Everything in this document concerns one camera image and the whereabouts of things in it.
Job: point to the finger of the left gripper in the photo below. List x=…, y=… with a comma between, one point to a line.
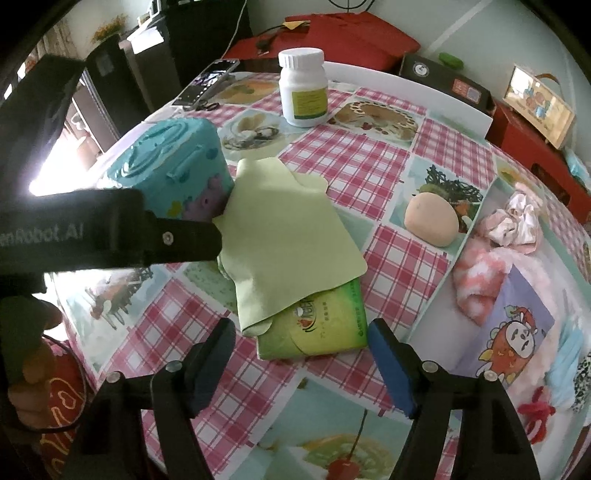
x=168, y=241

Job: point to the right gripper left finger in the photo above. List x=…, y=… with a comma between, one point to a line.
x=110, y=444

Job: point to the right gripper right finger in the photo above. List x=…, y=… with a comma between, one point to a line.
x=492, y=442

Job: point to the blue face mask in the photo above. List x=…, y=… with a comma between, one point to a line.
x=560, y=379

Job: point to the purple baby wipes pack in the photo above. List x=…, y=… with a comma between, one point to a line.
x=511, y=335

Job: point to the leopard print scrunchie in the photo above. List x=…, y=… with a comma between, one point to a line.
x=582, y=383

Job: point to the light green cloth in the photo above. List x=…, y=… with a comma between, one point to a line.
x=282, y=241

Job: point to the pink fluffy towel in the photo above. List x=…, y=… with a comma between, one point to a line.
x=480, y=271

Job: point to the pink white satin scrunchie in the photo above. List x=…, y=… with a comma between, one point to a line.
x=517, y=225

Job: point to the person's hand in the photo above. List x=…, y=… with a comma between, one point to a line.
x=27, y=365

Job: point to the black smartphone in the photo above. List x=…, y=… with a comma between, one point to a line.
x=204, y=85

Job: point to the teal shallow cardboard tray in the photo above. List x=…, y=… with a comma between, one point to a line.
x=442, y=334

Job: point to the black cabinet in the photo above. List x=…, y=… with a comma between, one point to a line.
x=141, y=54

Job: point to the white pill bottle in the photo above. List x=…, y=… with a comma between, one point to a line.
x=303, y=86

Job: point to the patterned cake tablecloth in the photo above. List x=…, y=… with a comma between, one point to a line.
x=390, y=213

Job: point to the large red gift bag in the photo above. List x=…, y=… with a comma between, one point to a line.
x=360, y=39

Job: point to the blue wet wipes pack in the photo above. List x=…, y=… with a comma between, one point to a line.
x=577, y=169

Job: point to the black box with dial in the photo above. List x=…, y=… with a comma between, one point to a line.
x=439, y=77

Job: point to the green dumbbell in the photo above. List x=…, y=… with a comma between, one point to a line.
x=451, y=61

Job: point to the red carton with handle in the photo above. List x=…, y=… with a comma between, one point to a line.
x=511, y=133

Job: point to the wooden box with strap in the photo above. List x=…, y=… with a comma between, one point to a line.
x=537, y=103

